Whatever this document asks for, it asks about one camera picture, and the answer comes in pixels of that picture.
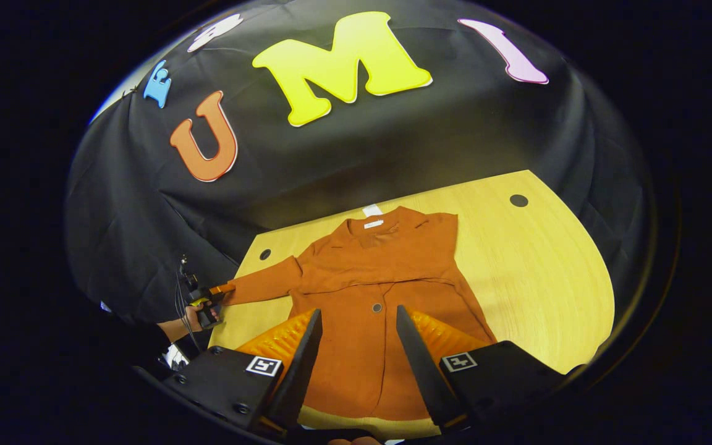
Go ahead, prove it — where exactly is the black backdrop cloth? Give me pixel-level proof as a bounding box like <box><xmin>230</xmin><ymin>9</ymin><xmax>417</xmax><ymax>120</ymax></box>
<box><xmin>66</xmin><ymin>0</ymin><xmax>650</xmax><ymax>322</ymax></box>

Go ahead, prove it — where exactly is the black cable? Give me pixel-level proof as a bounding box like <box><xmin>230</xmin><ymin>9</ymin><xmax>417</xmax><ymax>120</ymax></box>
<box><xmin>174</xmin><ymin>266</ymin><xmax>202</xmax><ymax>354</ymax></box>

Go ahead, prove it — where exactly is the orange long-sleeved garment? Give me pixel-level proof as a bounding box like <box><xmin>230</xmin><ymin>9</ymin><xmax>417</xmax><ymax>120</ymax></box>
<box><xmin>223</xmin><ymin>206</ymin><xmax>498</xmax><ymax>421</ymax></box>

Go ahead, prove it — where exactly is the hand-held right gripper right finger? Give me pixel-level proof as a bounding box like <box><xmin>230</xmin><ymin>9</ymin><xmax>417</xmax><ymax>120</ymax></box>
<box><xmin>396</xmin><ymin>305</ymin><xmax>570</xmax><ymax>430</ymax></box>

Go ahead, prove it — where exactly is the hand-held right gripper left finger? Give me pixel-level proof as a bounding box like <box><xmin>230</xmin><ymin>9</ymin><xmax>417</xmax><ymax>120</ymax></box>
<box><xmin>164</xmin><ymin>309</ymin><xmax>323</xmax><ymax>433</ymax></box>

